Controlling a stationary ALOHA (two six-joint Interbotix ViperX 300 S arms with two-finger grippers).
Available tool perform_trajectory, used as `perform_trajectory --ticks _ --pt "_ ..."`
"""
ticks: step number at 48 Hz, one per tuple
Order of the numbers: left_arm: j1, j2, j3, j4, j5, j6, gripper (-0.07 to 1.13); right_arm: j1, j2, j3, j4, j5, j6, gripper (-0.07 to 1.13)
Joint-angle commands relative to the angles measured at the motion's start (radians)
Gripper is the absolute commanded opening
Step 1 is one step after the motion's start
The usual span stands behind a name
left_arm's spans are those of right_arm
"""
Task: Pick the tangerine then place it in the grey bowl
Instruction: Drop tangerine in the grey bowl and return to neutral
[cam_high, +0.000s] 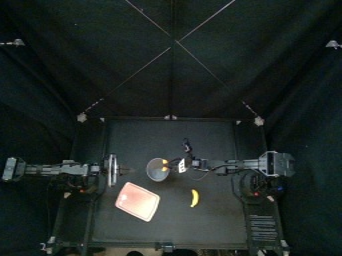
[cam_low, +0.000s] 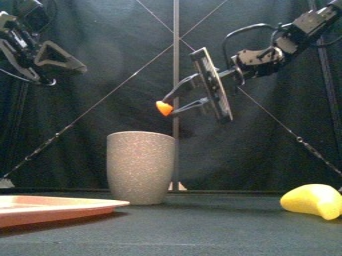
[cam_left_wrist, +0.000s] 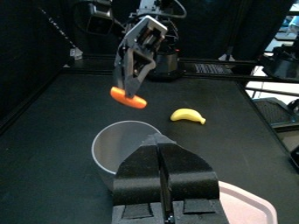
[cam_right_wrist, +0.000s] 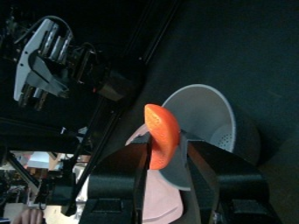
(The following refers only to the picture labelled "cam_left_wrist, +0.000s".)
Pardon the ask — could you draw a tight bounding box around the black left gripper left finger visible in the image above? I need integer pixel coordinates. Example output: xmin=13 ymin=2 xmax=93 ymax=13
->
xmin=110 ymin=133 xmax=164 ymax=224

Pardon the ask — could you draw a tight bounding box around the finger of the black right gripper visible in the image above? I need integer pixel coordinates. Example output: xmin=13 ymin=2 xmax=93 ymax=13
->
xmin=122 ymin=50 xmax=157 ymax=99
xmin=112 ymin=46 xmax=136 ymax=90

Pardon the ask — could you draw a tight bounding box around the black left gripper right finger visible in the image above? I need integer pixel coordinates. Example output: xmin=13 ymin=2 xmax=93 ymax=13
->
xmin=156 ymin=134 xmax=230 ymax=224

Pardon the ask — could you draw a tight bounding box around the orange toy tangerine piece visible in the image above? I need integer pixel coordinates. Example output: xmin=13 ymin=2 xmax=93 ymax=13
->
xmin=108 ymin=86 xmax=148 ymax=109

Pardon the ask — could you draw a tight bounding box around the grey bowl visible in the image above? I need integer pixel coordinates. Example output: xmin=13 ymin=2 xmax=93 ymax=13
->
xmin=90 ymin=120 xmax=162 ymax=192

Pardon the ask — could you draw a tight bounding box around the white tag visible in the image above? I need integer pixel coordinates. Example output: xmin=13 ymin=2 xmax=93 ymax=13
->
xmin=69 ymin=47 xmax=84 ymax=61

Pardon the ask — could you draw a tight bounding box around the yellow toy banana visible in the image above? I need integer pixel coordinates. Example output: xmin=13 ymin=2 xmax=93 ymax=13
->
xmin=169 ymin=108 xmax=206 ymax=126

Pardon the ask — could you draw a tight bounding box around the pink plastic plate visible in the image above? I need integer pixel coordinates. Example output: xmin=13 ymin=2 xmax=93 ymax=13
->
xmin=217 ymin=180 xmax=278 ymax=224

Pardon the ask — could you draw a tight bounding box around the black vent grille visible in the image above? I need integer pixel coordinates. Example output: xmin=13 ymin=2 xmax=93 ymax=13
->
xmin=192 ymin=63 xmax=230 ymax=75

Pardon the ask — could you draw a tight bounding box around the black mesh chair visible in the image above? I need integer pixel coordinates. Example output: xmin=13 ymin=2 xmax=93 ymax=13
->
xmin=250 ymin=96 xmax=299 ymax=130

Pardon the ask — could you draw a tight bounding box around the black gear on stand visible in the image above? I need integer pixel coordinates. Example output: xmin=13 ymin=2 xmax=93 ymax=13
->
xmin=258 ymin=34 xmax=299 ymax=81

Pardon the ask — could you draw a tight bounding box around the black camera box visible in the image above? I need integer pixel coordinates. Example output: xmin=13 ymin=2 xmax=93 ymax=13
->
xmin=73 ymin=0 xmax=117 ymax=37

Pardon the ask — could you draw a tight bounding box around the black dotted strap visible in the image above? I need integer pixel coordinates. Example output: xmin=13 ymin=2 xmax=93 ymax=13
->
xmin=37 ymin=6 xmax=77 ymax=49

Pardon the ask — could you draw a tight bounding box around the white corner bracket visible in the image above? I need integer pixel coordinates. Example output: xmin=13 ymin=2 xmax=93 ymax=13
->
xmin=216 ymin=46 xmax=237 ymax=62

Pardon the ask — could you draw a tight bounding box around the black metal frame rail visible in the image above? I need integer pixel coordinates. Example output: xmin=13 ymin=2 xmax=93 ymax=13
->
xmin=177 ymin=57 xmax=299 ymax=85

